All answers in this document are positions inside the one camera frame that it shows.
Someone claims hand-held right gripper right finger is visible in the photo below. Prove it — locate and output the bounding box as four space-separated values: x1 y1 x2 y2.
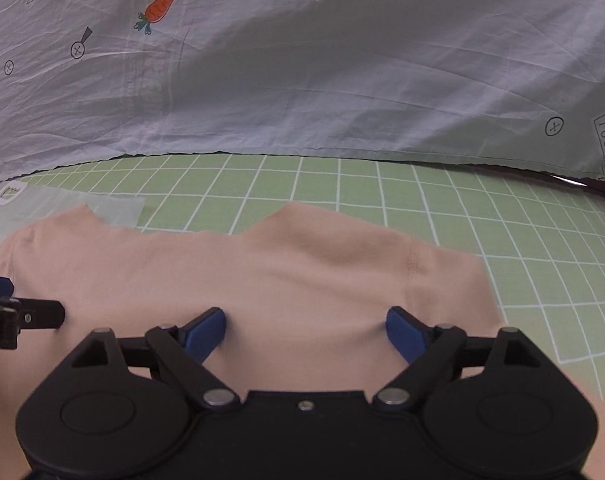
373 306 554 411

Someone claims green grid mat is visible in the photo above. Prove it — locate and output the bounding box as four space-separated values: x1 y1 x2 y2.
0 154 605 412

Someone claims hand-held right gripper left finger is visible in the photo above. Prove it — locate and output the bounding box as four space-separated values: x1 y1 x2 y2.
57 308 242 411

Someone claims grey carrot-printed sheet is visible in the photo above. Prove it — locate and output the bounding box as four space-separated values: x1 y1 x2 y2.
0 0 605 192

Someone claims beige shirt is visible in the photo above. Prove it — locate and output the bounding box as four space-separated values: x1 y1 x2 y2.
0 204 605 480

